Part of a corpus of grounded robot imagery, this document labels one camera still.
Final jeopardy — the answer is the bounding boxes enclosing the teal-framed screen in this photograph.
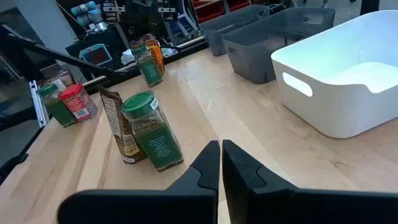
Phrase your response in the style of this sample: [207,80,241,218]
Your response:
[79,43,113,67]

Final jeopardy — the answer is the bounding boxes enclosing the red smoked paprika tin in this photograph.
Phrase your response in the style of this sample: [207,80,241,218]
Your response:
[58,83,99,123]

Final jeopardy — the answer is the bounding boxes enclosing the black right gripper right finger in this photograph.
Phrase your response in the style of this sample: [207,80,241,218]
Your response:
[221,139,398,224]

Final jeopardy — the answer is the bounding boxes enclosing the white plastic storage bin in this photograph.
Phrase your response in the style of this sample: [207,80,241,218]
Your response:
[271,10,398,139]

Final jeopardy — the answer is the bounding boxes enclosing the red storage drawers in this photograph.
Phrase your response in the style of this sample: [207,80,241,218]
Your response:
[192,0,259,24]

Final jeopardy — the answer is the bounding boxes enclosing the grey plastic storage bin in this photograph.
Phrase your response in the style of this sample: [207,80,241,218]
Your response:
[200,4,271,57]
[222,6,336,85]

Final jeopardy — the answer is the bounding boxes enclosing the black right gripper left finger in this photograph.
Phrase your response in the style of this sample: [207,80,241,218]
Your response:
[57,140,221,224]

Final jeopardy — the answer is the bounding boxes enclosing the silver aluminium bracket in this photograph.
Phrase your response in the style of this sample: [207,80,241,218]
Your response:
[29,80,50,128]

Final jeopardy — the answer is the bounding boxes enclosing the white crumpled cloth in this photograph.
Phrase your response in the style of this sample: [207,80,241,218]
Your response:
[120,49,135,65]

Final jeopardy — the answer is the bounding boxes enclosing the green-lidded glass spice jar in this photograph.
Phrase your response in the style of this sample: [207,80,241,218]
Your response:
[36,83,78,128]
[130,45,164,88]
[120,90,184,172]

